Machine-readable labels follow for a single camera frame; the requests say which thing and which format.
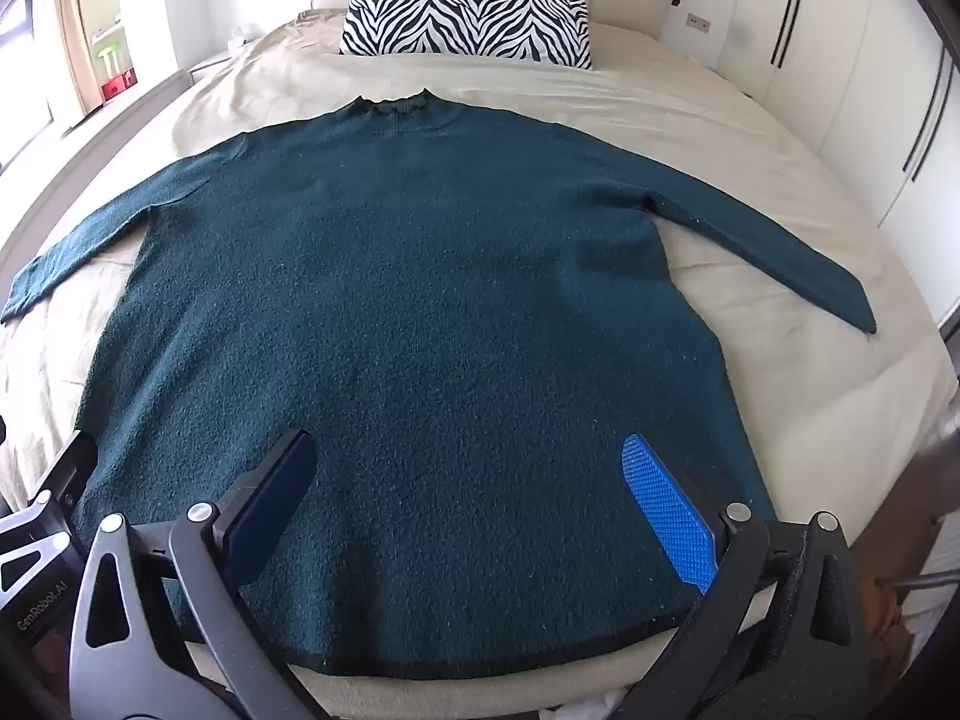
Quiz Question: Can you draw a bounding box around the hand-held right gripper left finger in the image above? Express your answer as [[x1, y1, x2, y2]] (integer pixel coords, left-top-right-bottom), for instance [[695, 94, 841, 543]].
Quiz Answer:
[[69, 429, 320, 720]]

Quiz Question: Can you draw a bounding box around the zebra print pillow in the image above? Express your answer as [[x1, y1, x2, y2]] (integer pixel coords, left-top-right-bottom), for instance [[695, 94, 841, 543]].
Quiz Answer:
[[339, 0, 593, 70]]

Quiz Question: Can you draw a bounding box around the beige curtain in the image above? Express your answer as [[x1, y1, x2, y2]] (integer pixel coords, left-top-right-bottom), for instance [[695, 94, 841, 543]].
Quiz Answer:
[[49, 0, 103, 130]]

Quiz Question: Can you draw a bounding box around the white built-in wardrobe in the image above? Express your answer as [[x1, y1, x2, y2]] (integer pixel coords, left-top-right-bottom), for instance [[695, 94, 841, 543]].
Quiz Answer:
[[720, 0, 960, 331]]

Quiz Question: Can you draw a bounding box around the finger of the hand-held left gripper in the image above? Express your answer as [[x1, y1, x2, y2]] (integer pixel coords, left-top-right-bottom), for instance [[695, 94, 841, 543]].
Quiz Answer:
[[0, 431, 99, 595]]

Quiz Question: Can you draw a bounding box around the bed with beige sheet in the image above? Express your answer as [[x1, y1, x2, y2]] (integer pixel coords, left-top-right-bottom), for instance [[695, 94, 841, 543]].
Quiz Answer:
[[0, 7, 960, 720]]

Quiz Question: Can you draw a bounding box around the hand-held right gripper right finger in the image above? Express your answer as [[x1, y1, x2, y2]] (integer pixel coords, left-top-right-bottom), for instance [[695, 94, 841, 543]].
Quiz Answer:
[[621, 433, 875, 720]]

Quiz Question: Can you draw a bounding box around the black wardrobe handle pair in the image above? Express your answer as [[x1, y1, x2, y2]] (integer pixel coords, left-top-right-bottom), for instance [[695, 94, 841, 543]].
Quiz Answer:
[[902, 43, 947, 182], [771, 0, 809, 66]]

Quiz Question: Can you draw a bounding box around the dark teal towel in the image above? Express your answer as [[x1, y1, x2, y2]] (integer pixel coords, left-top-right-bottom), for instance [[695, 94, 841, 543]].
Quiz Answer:
[[0, 88, 877, 676]]

